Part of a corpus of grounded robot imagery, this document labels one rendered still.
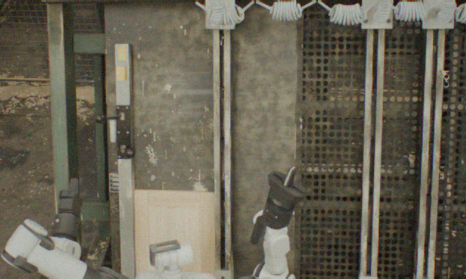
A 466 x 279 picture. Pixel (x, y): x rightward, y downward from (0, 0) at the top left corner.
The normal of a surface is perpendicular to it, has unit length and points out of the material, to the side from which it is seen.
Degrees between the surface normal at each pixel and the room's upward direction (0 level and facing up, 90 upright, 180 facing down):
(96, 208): 57
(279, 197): 78
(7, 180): 0
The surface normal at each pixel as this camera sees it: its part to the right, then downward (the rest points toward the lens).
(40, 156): -0.07, -0.75
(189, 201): -0.13, 0.14
